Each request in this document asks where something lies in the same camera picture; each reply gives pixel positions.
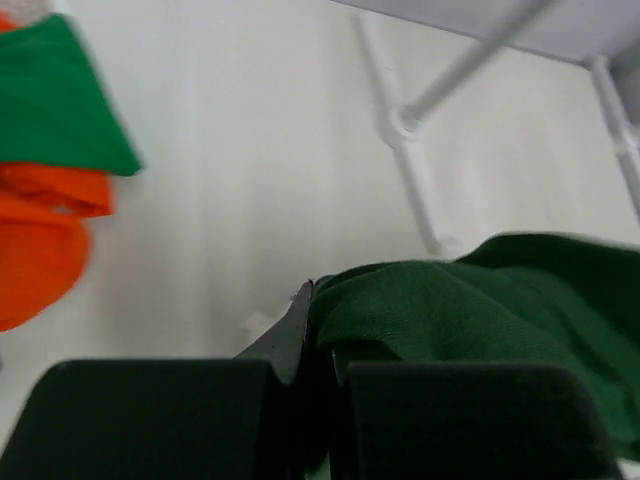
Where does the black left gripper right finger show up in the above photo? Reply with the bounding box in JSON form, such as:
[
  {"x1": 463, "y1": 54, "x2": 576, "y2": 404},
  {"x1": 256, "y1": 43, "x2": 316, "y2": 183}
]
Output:
[{"x1": 329, "y1": 347, "x2": 622, "y2": 479}]

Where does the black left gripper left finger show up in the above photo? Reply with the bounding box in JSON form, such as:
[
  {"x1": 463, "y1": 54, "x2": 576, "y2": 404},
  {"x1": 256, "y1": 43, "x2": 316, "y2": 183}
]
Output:
[{"x1": 1, "y1": 282, "x2": 313, "y2": 479}]

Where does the dark green t shirt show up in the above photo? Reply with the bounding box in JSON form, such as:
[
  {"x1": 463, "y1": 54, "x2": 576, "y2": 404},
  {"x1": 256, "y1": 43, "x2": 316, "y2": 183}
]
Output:
[{"x1": 309, "y1": 234, "x2": 639, "y2": 460}]

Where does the orange t shirt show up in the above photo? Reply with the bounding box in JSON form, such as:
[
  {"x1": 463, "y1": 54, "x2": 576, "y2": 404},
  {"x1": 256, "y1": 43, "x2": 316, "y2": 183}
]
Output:
[{"x1": 1, "y1": 16, "x2": 115, "y2": 331}]

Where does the metal clothes rack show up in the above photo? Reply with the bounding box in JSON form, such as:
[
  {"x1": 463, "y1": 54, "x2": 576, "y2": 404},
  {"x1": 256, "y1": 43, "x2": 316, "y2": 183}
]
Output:
[{"x1": 354, "y1": 1, "x2": 639, "y2": 256}]

